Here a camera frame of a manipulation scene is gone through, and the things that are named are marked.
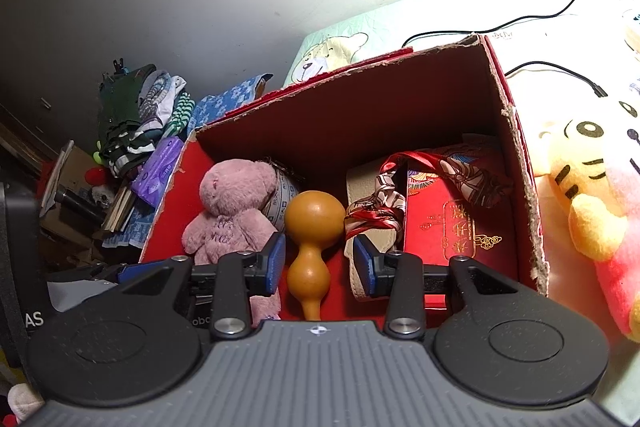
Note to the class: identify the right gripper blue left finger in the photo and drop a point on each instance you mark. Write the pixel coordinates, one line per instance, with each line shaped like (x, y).
(269, 266)

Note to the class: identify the red cardboard box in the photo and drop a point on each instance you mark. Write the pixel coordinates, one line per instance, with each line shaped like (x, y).
(322, 128)

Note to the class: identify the pile of folded clothes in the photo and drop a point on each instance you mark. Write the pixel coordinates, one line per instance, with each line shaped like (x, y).
(138, 108)

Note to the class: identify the blue white checkered towel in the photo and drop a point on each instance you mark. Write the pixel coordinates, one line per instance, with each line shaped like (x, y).
(213, 107)

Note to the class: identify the purple tissue pack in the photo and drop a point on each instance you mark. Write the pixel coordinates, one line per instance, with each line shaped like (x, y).
(151, 182)

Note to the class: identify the orange gourd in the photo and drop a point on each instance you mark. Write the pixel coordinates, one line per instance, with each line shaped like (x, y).
(314, 221)

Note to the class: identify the red patterned ribbon scarf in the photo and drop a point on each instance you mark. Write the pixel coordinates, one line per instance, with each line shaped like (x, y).
(377, 193)

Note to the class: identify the red gift envelope box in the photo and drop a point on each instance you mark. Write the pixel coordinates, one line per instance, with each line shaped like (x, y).
(460, 231)

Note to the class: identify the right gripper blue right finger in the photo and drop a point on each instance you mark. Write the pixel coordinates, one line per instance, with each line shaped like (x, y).
(370, 267)

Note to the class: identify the pink plush bear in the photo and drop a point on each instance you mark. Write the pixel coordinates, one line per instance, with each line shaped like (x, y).
(232, 193)

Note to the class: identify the yellow tiger plush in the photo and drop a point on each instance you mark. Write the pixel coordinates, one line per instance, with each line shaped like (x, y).
(591, 159)

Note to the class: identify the measuring tape roll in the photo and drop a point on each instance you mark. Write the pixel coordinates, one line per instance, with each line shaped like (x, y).
(277, 203)

